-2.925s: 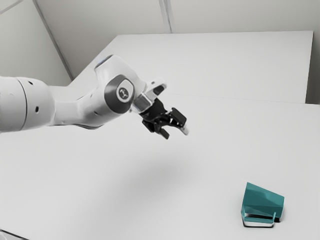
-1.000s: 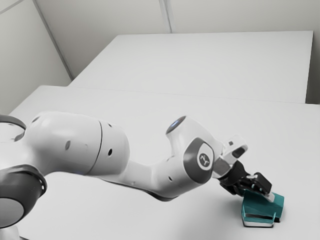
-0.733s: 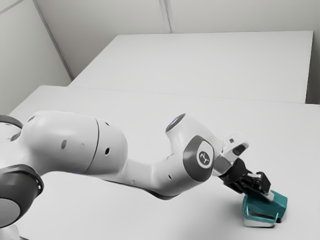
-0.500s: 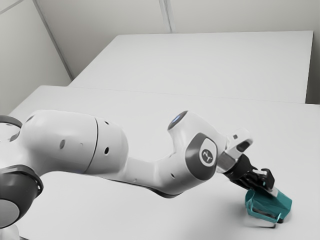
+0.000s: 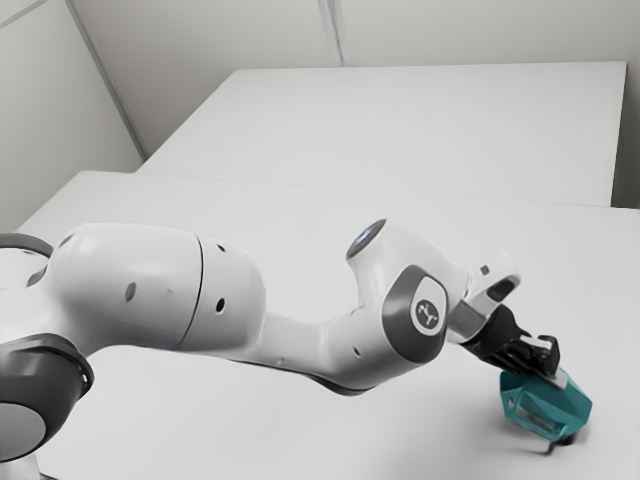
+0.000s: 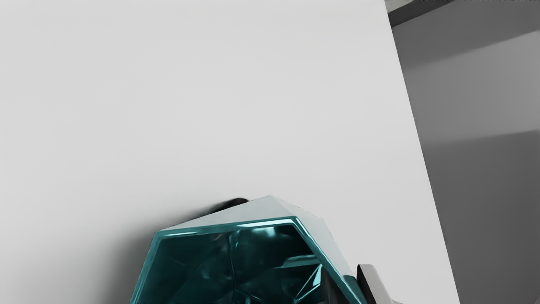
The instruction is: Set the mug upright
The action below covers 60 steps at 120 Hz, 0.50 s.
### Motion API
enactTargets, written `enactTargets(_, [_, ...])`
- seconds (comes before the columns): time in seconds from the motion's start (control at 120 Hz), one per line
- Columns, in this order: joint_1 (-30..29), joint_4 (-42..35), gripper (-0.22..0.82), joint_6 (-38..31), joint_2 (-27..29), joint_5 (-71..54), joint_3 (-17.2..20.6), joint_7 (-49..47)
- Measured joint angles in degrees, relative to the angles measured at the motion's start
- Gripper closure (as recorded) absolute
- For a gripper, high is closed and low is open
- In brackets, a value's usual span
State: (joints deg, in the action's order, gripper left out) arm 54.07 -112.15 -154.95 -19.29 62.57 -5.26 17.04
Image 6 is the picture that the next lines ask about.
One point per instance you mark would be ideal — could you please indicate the teal faceted mug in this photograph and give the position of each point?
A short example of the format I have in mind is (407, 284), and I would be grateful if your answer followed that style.
(253, 261)

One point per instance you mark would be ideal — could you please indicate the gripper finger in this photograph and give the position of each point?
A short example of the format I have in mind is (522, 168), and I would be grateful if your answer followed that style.
(375, 289)

